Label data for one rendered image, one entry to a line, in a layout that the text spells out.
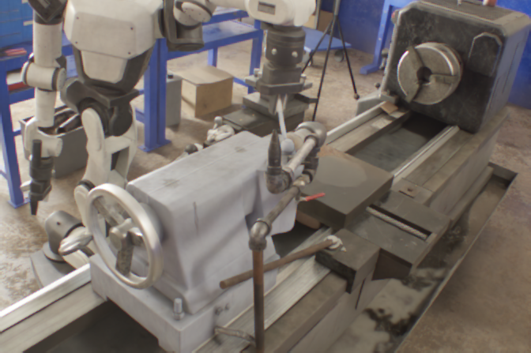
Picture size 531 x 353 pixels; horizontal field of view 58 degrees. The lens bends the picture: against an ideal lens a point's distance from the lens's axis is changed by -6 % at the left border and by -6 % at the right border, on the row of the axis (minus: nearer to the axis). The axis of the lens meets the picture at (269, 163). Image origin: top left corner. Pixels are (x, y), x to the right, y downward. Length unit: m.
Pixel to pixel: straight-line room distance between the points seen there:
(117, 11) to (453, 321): 2.03
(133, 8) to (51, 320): 0.87
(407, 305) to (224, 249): 1.04
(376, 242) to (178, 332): 0.65
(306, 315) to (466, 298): 1.63
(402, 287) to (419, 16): 1.18
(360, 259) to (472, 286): 1.56
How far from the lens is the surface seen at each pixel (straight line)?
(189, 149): 1.26
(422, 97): 2.23
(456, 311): 2.70
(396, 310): 1.98
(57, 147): 1.86
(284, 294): 1.30
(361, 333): 1.86
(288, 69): 1.18
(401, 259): 1.44
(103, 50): 1.58
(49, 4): 1.65
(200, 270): 1.08
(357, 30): 6.33
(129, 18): 1.52
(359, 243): 1.44
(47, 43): 1.72
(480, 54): 2.28
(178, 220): 1.01
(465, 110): 2.40
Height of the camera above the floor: 1.74
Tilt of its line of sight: 30 degrees down
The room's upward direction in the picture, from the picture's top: 7 degrees clockwise
